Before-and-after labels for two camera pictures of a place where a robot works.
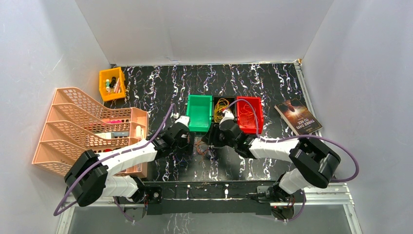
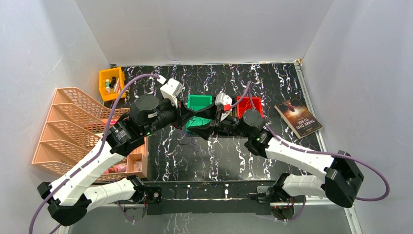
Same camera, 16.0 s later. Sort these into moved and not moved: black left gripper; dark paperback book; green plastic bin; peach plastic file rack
Moved: black left gripper
Not moved: dark paperback book; green plastic bin; peach plastic file rack
